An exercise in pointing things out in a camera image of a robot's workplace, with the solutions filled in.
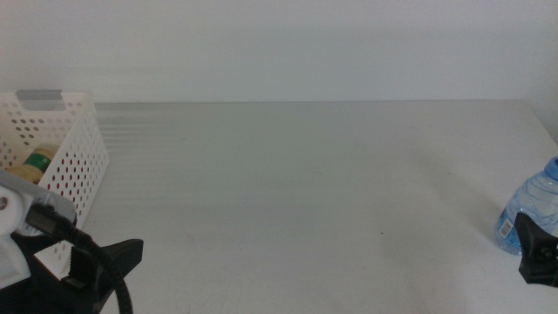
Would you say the clear water bottle blue cap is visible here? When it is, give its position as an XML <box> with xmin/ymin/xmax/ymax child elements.
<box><xmin>493</xmin><ymin>155</ymin><xmax>558</xmax><ymax>256</ymax></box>

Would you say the yellow juice bottle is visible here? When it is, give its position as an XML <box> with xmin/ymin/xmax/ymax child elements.
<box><xmin>6</xmin><ymin>143</ymin><xmax>60</xmax><ymax>185</ymax></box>

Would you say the white perforated plastic basket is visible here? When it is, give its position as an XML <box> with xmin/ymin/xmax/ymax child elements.
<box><xmin>0</xmin><ymin>89</ymin><xmax>110</xmax><ymax>280</ymax></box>

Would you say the thick black braided cable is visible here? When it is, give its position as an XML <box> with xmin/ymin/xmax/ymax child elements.
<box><xmin>25</xmin><ymin>202</ymin><xmax>134</xmax><ymax>314</ymax></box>

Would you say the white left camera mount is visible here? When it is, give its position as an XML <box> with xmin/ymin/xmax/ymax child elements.
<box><xmin>0</xmin><ymin>185</ymin><xmax>34</xmax><ymax>289</ymax></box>

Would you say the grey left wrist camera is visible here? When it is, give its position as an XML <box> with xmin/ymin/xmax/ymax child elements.
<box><xmin>0</xmin><ymin>169</ymin><xmax>78</xmax><ymax>236</ymax></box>

